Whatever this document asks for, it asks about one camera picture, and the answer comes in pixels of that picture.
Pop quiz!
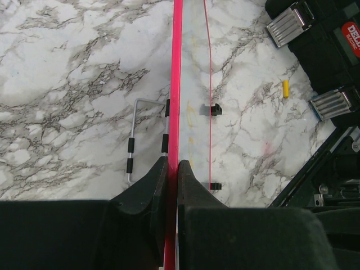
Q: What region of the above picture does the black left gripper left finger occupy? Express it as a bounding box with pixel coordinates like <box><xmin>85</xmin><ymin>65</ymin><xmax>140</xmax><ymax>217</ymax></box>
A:
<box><xmin>1</xmin><ymin>156</ymin><xmax>168</xmax><ymax>269</ymax></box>

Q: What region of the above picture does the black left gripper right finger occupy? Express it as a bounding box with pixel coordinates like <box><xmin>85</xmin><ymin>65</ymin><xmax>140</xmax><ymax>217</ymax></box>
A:
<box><xmin>178</xmin><ymin>160</ymin><xmax>338</xmax><ymax>269</ymax></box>

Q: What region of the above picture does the pink framed whiteboard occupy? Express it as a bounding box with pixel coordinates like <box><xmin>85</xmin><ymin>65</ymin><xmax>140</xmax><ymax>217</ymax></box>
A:
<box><xmin>164</xmin><ymin>1</ymin><xmax>212</xmax><ymax>269</ymax></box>

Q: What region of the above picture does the yellow marker cap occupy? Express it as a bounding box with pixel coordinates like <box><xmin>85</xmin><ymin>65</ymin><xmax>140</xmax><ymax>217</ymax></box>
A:
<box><xmin>283</xmin><ymin>80</ymin><xmax>290</xmax><ymax>98</ymax></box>

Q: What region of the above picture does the black whiteboard clip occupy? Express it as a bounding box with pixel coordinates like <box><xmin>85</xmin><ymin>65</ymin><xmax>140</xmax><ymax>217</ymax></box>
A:
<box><xmin>201</xmin><ymin>182</ymin><xmax>222</xmax><ymax>191</ymax></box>
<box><xmin>199</xmin><ymin>103</ymin><xmax>222</xmax><ymax>116</ymax></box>

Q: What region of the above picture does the black toolbox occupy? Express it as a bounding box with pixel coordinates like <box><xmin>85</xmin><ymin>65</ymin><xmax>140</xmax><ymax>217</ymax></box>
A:
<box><xmin>265</xmin><ymin>0</ymin><xmax>359</xmax><ymax>127</ymax></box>

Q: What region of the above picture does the wire whiteboard stand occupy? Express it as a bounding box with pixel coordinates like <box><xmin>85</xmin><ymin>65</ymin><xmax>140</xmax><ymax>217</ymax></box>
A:
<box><xmin>126</xmin><ymin>98</ymin><xmax>169</xmax><ymax>185</ymax></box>

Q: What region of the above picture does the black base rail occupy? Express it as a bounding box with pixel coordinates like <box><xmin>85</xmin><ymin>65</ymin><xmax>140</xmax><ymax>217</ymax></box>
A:
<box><xmin>269</xmin><ymin>126</ymin><xmax>360</xmax><ymax>254</ymax></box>

